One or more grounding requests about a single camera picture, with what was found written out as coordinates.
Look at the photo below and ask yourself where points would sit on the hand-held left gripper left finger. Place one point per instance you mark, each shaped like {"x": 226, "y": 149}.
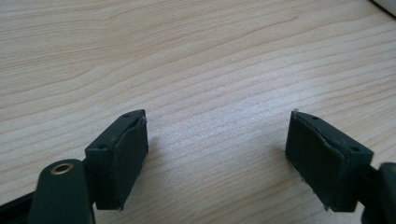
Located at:
{"x": 116, "y": 161}

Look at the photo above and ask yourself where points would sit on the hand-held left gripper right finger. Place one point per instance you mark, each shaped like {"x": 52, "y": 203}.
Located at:
{"x": 323, "y": 168}

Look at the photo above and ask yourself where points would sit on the grey desk organizer container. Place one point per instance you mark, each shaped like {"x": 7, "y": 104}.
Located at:
{"x": 387, "y": 4}

